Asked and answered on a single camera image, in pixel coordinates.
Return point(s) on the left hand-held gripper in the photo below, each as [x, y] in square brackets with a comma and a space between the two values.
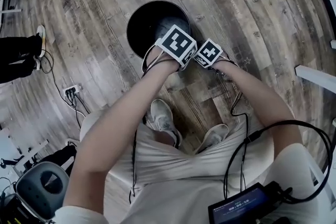
[176, 42]

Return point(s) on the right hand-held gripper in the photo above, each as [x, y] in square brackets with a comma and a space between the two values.
[208, 53]

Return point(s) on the black round bin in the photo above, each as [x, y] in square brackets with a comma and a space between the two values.
[141, 26]

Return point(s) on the person's left forearm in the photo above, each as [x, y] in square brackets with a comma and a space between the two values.
[113, 123]

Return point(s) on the person's right forearm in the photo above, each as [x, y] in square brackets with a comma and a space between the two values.
[260, 102]

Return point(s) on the person's right hand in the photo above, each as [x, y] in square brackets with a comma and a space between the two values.
[223, 65]

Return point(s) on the person's left hand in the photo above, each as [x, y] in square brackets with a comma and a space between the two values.
[165, 63]

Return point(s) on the person's left light shoe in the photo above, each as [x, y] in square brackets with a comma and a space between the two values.
[162, 118]

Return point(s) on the person's light shoe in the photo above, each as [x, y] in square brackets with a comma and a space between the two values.
[162, 118]
[214, 136]

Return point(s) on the person's right light shoe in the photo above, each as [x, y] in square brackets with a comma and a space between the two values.
[214, 136]

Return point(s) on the white table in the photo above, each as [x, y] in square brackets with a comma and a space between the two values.
[315, 76]

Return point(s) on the white power strip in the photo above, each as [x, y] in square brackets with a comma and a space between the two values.
[72, 88]

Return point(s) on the person in beige clothes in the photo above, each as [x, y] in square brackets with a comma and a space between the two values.
[89, 126]

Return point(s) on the black chest device with screen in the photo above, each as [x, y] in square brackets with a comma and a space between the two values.
[241, 207]

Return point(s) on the white desk with legs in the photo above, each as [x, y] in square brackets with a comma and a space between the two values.
[10, 10]

